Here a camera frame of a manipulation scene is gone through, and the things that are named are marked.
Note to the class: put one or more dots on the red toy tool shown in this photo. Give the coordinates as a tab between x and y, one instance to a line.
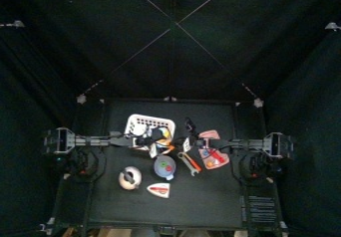
217	156

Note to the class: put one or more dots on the white brown round toy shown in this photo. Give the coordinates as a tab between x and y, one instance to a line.
130	178

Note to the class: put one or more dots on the white text label sticker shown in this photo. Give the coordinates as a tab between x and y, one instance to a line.
262	209

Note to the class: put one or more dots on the red toy gear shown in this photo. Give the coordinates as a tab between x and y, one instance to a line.
169	169

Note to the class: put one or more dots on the orange toy gear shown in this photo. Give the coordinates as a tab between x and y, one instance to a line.
209	164

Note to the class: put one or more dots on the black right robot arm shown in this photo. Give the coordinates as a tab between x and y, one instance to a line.
249	144

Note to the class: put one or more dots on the orange grey toy wrench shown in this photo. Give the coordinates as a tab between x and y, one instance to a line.
190	163

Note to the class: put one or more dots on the grey frame bracket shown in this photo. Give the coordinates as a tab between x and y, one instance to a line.
258	102
80	98
332	26
16	24
170	98

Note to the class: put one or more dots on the blue toy gear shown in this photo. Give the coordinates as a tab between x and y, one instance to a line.
205	153

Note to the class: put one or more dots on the green toy gear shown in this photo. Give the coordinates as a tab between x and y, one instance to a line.
163	164

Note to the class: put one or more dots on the pink toy tool tray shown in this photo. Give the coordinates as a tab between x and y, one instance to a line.
214	158

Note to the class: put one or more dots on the pink tray lid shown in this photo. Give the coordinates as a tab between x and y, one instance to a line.
209	134

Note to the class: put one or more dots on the black white orange penguin toy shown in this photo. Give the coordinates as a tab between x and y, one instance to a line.
162	135

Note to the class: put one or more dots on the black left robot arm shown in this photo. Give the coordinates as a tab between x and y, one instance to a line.
88	141

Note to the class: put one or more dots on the white plastic basket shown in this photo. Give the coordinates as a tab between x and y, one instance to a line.
150	122

